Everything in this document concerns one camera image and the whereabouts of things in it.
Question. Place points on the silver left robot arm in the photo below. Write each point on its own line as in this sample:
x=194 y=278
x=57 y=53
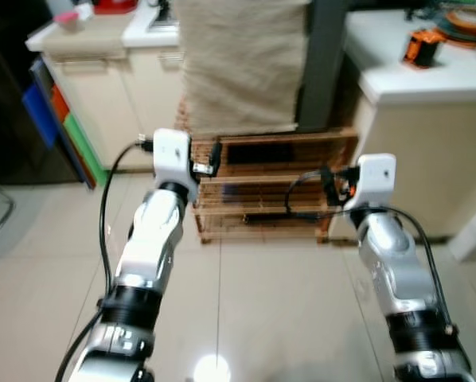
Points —
x=154 y=239

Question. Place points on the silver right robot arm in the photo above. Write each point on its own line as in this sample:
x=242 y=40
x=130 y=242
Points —
x=389 y=263

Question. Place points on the wooden wine rack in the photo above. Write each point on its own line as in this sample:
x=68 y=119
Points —
x=254 y=191

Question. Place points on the beige burlap cloth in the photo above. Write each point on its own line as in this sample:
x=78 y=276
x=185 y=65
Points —
x=238 y=64

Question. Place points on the white island counter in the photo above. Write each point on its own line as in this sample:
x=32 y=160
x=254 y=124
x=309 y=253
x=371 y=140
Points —
x=429 y=143

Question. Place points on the cream kitchen counter cabinet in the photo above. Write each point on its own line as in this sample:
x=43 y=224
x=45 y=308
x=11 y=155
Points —
x=118 y=87

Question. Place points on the dark grey panel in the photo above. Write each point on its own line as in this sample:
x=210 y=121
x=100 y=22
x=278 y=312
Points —
x=321 y=64

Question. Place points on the green cutting board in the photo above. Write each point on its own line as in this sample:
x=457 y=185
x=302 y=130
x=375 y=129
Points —
x=83 y=147

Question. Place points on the white furniture corner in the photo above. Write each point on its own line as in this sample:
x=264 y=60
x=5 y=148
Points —
x=473 y=231

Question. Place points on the orange and black canister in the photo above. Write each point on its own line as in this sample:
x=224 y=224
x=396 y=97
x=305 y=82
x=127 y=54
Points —
x=423 y=49

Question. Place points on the orange cutting board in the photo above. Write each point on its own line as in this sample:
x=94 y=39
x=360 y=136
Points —
x=59 y=103

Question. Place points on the blue cutting board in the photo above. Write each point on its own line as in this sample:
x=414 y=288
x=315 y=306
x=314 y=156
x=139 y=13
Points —
x=40 y=115

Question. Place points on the white printed paper tag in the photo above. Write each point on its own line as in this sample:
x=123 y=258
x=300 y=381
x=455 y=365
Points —
x=83 y=11

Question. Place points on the stacked colourful plates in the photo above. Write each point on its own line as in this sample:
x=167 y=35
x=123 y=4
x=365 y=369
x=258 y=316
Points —
x=465 y=28

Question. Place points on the dark tall appliance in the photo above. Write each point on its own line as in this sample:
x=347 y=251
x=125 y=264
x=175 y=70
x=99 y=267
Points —
x=7 y=95

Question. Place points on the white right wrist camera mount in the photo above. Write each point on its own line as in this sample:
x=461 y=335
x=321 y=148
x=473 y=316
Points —
x=373 y=179

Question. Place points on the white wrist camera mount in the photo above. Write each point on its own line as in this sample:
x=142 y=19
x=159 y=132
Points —
x=373 y=179
x=173 y=155

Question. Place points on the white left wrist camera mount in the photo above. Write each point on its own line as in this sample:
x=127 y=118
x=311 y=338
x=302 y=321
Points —
x=173 y=155

